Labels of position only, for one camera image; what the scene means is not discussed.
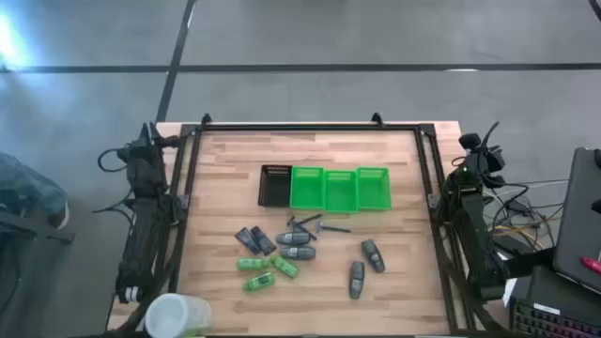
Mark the translucent white plastic cup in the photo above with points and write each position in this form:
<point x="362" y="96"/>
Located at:
<point x="174" y="317"/>

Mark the black plastic basket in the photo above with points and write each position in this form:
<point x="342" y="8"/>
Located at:
<point x="274" y="188"/>

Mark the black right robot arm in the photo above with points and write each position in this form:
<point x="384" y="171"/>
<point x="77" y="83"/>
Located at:
<point x="474" y="225"/>

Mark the grey laptop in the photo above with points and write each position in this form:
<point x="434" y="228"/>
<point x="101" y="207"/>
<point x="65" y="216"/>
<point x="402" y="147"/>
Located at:
<point x="577" y="220"/>

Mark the green travel bottle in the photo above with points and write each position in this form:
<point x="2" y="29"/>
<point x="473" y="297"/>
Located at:
<point x="258" y="282"/>
<point x="284" y="266"/>
<point x="253" y="264"/>

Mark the person's leg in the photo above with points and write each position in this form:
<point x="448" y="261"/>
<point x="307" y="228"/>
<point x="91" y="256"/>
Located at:
<point x="23" y="188"/>

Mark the black computer case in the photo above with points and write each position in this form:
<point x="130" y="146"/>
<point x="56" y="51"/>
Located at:
<point x="554" y="291"/>

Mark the backlit black keyboard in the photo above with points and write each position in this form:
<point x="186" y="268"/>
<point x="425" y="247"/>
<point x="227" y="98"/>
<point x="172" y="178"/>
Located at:
<point x="540" y="325"/>

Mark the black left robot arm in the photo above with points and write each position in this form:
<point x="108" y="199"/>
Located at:
<point x="141" y="235"/>

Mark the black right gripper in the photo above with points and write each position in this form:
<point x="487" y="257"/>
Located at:
<point x="483" y="162"/>

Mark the green plastic basket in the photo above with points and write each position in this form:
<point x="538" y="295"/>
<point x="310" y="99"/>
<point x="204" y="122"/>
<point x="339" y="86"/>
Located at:
<point x="341" y="195"/>
<point x="374" y="190"/>
<point x="306" y="190"/>

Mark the person's shoe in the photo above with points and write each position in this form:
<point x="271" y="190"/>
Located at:
<point x="63" y="216"/>

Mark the black metal rig frame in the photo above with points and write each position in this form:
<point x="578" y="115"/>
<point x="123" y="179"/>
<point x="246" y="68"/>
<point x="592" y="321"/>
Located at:
<point x="305" y="127"/>

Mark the black flat bar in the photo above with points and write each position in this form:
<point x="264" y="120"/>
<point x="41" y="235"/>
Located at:
<point x="526" y="263"/>

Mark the black chair base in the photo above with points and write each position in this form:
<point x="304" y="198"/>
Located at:
<point x="33" y="227"/>

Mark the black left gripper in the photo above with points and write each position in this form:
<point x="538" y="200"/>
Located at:
<point x="141" y="162"/>

